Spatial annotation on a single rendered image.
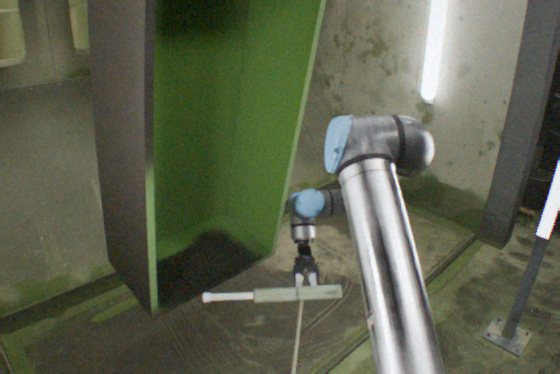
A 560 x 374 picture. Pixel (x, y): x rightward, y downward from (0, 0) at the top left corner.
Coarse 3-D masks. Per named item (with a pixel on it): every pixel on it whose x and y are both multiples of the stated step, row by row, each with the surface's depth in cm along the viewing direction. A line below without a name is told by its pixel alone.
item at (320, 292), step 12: (264, 288) 137; (276, 288) 137; (288, 288) 137; (300, 288) 137; (312, 288) 137; (324, 288) 136; (336, 288) 136; (204, 300) 137; (216, 300) 137; (264, 300) 136; (276, 300) 136; (288, 300) 136; (300, 300) 136
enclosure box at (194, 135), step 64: (128, 0) 85; (192, 0) 125; (256, 0) 139; (320, 0) 116; (128, 64) 93; (192, 64) 138; (256, 64) 148; (128, 128) 103; (192, 128) 153; (256, 128) 159; (128, 192) 116; (192, 192) 170; (256, 192) 170; (128, 256) 134; (192, 256) 165; (256, 256) 171
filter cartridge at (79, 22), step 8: (72, 0) 181; (80, 0) 178; (72, 8) 183; (80, 8) 180; (72, 16) 185; (80, 16) 182; (72, 24) 188; (80, 24) 184; (80, 32) 185; (80, 40) 188; (88, 40) 186; (80, 48) 189; (88, 48) 188
